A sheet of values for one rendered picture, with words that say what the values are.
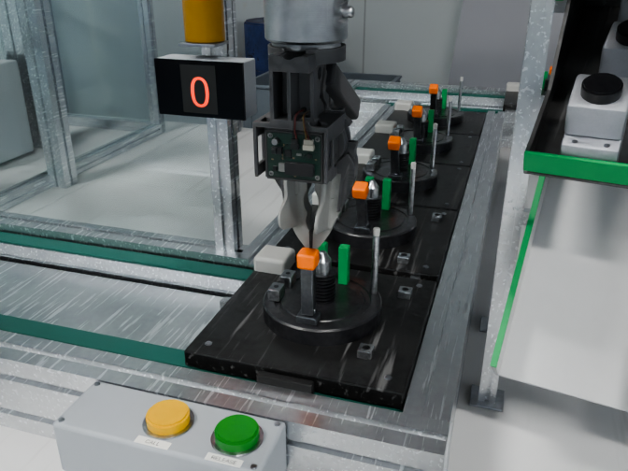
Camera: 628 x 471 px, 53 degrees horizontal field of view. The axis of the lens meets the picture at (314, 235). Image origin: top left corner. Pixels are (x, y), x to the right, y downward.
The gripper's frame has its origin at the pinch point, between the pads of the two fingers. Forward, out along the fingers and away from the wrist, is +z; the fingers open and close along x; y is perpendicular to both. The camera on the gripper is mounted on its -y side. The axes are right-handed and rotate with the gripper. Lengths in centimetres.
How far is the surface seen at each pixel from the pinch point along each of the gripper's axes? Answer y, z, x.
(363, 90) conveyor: -146, 14, -29
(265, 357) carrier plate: 7.2, 11.5, -3.1
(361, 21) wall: -449, 23, -104
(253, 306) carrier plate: -2.0, 11.5, -8.3
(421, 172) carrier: -53, 10, 4
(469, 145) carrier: -81, 12, 11
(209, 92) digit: -12.4, -11.6, -17.5
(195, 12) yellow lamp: -12.6, -21.0, -18.7
